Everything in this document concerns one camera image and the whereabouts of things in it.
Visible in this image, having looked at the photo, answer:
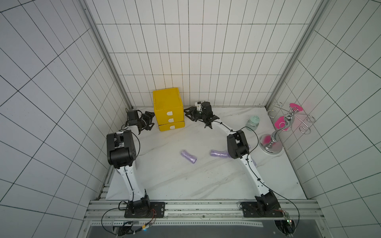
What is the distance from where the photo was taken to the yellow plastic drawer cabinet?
3.02 feet

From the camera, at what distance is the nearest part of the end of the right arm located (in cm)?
92

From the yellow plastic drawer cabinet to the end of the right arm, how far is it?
0.17 feet
